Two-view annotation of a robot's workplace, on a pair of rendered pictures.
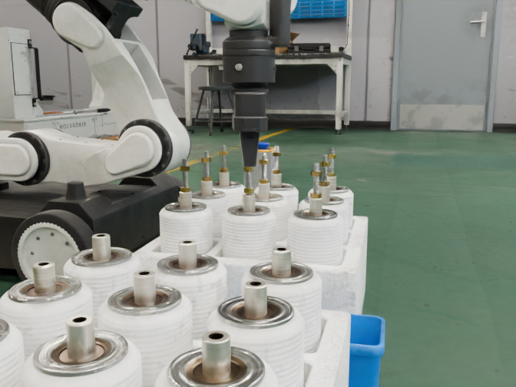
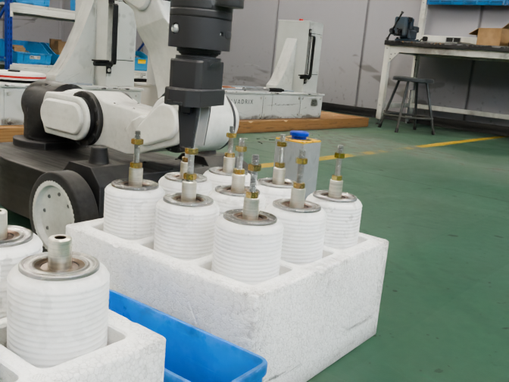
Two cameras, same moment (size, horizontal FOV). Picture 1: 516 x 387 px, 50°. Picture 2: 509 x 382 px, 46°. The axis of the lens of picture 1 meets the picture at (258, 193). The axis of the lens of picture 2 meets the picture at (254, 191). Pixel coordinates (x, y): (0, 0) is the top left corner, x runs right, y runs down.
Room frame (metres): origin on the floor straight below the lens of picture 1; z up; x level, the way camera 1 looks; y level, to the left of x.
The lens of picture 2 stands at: (0.19, -0.41, 0.46)
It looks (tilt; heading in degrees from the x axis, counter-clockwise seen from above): 12 degrees down; 23
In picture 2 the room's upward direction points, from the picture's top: 5 degrees clockwise
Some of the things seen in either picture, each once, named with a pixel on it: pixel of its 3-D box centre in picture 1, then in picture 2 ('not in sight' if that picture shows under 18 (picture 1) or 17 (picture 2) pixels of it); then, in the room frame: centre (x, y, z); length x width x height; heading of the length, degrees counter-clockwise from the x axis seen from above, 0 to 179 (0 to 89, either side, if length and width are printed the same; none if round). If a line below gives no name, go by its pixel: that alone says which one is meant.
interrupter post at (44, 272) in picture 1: (44, 278); not in sight; (0.57, 0.23, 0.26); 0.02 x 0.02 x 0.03
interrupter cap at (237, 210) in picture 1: (249, 210); (188, 200); (0.95, 0.02, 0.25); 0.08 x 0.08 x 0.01
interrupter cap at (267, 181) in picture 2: (276, 187); (278, 183); (1.18, -0.04, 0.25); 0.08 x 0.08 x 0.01
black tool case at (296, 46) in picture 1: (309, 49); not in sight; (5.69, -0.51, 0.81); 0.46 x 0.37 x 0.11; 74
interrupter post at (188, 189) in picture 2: (249, 203); (188, 192); (0.95, 0.02, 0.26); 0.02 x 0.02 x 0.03
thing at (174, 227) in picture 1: (186, 256); (132, 239); (0.98, 0.13, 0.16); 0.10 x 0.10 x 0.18
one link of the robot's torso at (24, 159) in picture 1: (24, 155); (92, 115); (1.51, 0.64, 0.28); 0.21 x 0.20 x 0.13; 74
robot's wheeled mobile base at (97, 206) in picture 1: (37, 187); (98, 149); (1.50, 0.61, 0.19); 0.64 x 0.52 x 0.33; 74
